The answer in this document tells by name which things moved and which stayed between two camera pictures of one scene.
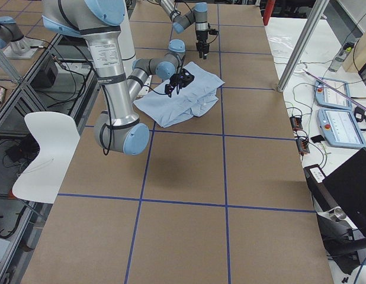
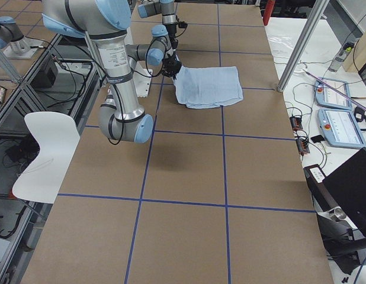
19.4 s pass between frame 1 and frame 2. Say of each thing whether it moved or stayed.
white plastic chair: stayed
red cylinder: stayed
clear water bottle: stayed
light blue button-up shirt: moved
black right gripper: moved
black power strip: stayed
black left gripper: moved
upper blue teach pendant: stayed
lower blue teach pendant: stayed
